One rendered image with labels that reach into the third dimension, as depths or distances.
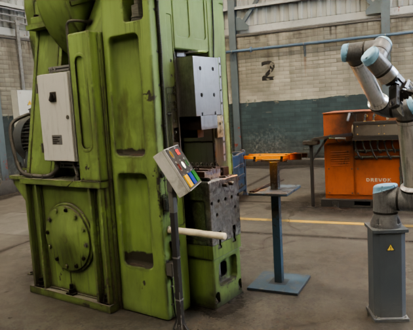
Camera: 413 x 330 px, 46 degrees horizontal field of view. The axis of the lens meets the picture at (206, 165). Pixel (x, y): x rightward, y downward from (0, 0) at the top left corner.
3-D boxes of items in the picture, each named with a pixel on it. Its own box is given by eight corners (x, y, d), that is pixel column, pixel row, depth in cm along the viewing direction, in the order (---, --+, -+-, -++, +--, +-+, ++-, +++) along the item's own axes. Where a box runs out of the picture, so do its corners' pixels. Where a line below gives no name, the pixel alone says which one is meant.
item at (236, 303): (268, 295, 366) (268, 293, 366) (226, 326, 319) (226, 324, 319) (224, 286, 388) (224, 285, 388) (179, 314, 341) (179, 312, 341)
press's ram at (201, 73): (227, 113, 359) (224, 58, 355) (196, 116, 328) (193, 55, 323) (181, 115, 383) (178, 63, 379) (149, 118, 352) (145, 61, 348)
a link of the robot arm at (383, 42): (367, 36, 240) (361, 48, 232) (392, 33, 233) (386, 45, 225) (370, 53, 245) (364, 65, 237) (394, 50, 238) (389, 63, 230)
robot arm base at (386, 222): (396, 221, 323) (396, 206, 322) (406, 228, 304) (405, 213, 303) (366, 222, 324) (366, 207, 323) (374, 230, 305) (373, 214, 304)
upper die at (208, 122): (217, 128, 349) (217, 114, 348) (201, 129, 333) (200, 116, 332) (172, 129, 374) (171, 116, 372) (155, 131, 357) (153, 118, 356)
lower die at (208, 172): (220, 177, 354) (219, 165, 353) (204, 181, 337) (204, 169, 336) (175, 175, 378) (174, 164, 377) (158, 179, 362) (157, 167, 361)
